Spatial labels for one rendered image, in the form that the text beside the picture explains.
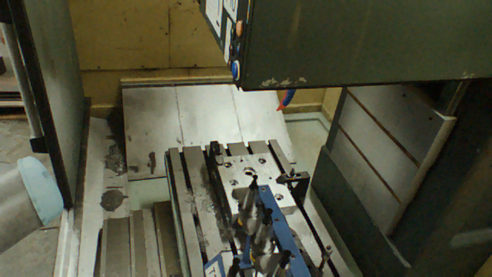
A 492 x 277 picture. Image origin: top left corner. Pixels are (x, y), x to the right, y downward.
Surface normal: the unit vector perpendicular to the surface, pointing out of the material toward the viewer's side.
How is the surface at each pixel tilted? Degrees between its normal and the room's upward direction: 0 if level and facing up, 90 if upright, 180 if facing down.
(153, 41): 90
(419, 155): 90
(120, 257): 8
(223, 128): 24
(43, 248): 0
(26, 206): 62
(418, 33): 90
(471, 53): 90
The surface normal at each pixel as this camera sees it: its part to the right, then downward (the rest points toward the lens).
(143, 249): 0.07, -0.87
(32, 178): 0.54, -0.50
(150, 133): 0.21, -0.48
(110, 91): 0.27, 0.60
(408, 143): -0.96, 0.06
